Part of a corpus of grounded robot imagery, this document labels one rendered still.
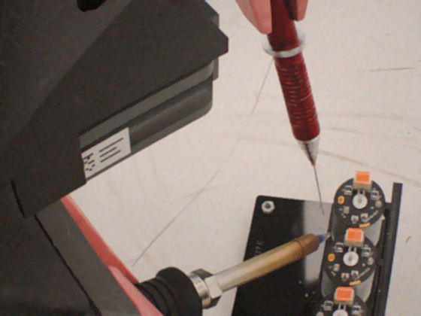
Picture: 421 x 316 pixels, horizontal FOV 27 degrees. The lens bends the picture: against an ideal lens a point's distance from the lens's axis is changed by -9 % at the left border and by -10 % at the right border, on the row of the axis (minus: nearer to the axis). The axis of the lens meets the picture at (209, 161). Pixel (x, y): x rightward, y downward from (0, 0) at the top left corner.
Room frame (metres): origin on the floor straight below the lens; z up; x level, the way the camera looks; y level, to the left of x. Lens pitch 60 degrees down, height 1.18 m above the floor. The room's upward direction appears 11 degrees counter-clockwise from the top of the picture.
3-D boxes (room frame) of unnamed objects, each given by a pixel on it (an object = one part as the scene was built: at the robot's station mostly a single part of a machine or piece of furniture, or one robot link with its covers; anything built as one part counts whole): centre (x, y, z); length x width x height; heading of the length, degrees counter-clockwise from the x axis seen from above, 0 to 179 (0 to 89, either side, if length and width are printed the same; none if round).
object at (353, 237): (0.16, -0.05, 0.82); 0.01 x 0.01 x 0.01; 69
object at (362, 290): (0.15, -0.05, 0.79); 0.02 x 0.02 x 0.05
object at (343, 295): (0.13, -0.04, 0.82); 0.01 x 0.01 x 0.01; 69
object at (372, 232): (0.18, -0.06, 0.79); 0.02 x 0.02 x 0.05
